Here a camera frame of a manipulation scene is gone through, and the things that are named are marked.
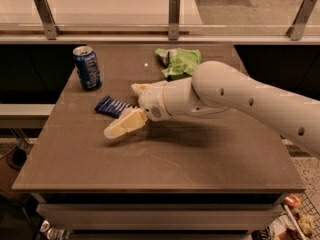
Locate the metal railing bracket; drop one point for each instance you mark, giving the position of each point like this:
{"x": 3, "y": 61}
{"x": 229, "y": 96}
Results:
{"x": 50, "y": 29}
{"x": 173, "y": 19}
{"x": 296, "y": 30}

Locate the right metal railing bracket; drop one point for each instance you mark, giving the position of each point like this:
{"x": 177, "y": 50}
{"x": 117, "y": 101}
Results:
{"x": 296, "y": 30}

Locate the middle metal railing bracket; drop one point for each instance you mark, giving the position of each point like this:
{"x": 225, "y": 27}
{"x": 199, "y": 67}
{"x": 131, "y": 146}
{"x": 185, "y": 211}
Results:
{"x": 173, "y": 19}

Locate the wire basket with snacks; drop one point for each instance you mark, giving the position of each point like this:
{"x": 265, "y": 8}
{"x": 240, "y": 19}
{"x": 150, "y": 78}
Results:
{"x": 299, "y": 220}

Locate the left metal railing bracket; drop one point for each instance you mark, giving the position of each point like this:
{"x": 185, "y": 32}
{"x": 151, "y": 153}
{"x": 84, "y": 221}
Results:
{"x": 50, "y": 29}

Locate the grey table base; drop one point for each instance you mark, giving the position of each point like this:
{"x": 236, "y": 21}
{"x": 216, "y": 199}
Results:
{"x": 160, "y": 217}

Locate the glass railing panel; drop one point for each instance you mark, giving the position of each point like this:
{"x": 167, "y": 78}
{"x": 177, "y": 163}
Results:
{"x": 193, "y": 12}

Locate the green chip bag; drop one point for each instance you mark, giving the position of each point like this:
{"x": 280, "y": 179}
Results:
{"x": 179, "y": 63}

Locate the blue rxbar wrapper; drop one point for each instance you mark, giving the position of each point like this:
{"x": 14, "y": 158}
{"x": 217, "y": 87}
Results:
{"x": 112, "y": 107}

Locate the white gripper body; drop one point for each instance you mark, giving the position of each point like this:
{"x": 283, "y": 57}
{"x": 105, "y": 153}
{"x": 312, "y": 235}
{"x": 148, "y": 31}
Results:
{"x": 152, "y": 99}

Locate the blue soda can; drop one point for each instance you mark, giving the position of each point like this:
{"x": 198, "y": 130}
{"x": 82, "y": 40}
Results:
{"x": 87, "y": 67}

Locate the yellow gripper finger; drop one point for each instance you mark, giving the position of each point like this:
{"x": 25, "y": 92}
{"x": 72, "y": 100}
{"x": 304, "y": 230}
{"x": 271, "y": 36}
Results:
{"x": 139, "y": 88}
{"x": 130, "y": 120}

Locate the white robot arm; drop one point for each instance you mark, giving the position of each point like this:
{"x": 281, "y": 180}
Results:
{"x": 217, "y": 89}

